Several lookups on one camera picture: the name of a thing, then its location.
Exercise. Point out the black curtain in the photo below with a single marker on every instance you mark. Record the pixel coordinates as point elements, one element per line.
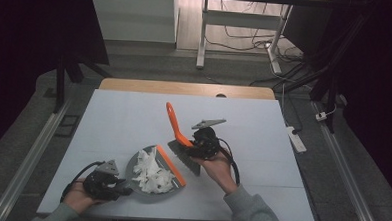
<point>26,49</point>
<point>375,81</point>

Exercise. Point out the aluminium floor rail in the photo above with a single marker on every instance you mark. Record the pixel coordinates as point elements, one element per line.
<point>32,156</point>
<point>344,177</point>

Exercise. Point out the wooden table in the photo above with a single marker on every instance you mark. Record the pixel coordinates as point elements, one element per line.
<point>185,88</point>

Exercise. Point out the white desk frame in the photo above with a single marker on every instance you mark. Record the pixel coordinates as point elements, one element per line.
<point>241,19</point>

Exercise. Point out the person's left hand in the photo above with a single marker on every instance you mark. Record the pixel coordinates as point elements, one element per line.
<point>78,197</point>

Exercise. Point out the white power strip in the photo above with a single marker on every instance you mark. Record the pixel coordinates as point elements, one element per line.
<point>296,139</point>

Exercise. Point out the small white plug adapter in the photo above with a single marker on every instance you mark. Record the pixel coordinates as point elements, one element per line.
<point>321,116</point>

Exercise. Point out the black floor bracket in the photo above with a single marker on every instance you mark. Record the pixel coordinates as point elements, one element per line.
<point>67,125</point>

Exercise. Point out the person's right hand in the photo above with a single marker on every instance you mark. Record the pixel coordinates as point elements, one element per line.
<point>218,173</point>

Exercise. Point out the black tripod stand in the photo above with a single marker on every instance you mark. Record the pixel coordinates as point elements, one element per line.
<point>60,81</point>
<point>328,79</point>

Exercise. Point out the grey dustpan with orange edge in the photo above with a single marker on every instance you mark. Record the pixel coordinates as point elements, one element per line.
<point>138,163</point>

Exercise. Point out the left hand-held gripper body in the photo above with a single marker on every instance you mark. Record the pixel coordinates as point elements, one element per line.
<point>100,183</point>

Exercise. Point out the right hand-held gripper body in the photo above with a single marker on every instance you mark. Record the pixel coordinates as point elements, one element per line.
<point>206,142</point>

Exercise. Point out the white paper pile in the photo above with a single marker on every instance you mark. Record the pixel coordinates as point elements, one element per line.
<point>152,175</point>

